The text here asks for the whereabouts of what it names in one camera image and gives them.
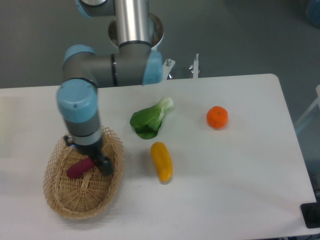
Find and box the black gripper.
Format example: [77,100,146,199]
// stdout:
[62,133,114,176]

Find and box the purple sweet potato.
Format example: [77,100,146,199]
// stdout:
[66,158,95,179]

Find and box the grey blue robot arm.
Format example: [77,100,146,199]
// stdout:
[56,0,163,178]

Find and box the woven wicker basket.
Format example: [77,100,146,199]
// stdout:
[43,127,124,220]

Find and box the yellow squash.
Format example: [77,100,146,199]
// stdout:
[150,142,173,183]

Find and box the green bok choy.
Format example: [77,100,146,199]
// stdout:
[129,96,174,140]

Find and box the orange mandarin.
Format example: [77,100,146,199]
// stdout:
[206,106,229,129]

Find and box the black device at table edge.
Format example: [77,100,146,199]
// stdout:
[300,202,320,229]

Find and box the white metal base frame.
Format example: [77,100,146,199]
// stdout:
[162,58,176,81]

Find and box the white clamp bracket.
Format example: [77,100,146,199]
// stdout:
[188,53,200,79]

